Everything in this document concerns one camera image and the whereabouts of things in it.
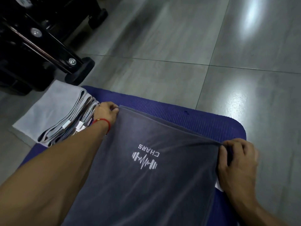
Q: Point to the person's right hand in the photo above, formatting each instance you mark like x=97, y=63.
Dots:
x=237, y=171

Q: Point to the person's left hand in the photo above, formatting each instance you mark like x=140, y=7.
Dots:
x=107, y=112

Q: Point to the purple ribbed mat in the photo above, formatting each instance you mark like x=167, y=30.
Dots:
x=188, y=122

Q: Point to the person's left forearm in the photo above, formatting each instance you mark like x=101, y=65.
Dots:
x=47, y=181

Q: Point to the black weight stack machine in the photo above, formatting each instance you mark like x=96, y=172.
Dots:
x=30, y=44

